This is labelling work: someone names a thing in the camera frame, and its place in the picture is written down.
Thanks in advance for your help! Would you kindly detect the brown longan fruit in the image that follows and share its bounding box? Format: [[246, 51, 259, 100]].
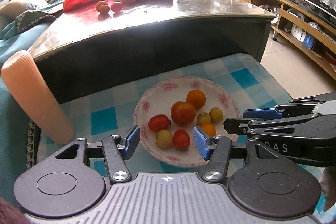
[[156, 130, 173, 149]]

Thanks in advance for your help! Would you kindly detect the teal sofa blanket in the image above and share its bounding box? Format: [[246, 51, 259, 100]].
[[1, 11, 56, 204]]

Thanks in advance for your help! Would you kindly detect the small red cherry tomato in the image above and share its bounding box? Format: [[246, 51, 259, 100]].
[[173, 130, 191, 152]]

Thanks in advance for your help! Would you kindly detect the yellow cushion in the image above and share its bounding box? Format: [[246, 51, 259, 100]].
[[1, 0, 48, 19]]

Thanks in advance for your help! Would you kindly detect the large red tomato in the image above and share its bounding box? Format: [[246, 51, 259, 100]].
[[170, 101, 196, 127]]

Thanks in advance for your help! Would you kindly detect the wooden tv cabinet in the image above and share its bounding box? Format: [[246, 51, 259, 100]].
[[243, 0, 335, 79]]

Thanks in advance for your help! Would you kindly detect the orange tangerine front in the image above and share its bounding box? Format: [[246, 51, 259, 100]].
[[201, 123, 217, 136]]

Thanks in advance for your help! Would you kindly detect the green-brown longan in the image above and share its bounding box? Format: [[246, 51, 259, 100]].
[[197, 112, 212, 126], [209, 107, 224, 123]]

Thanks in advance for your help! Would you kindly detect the dark coffee table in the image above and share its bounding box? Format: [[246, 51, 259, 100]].
[[29, 0, 274, 103]]

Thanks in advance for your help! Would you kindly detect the white floral ceramic plate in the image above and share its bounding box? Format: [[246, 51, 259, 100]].
[[133, 76, 241, 168]]

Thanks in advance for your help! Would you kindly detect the orange tangerine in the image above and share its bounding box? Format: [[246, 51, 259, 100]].
[[201, 123, 217, 136], [186, 90, 206, 111]]

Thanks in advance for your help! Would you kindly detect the pink ribbed cylinder bottle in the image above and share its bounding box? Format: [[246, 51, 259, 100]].
[[1, 50, 74, 144]]

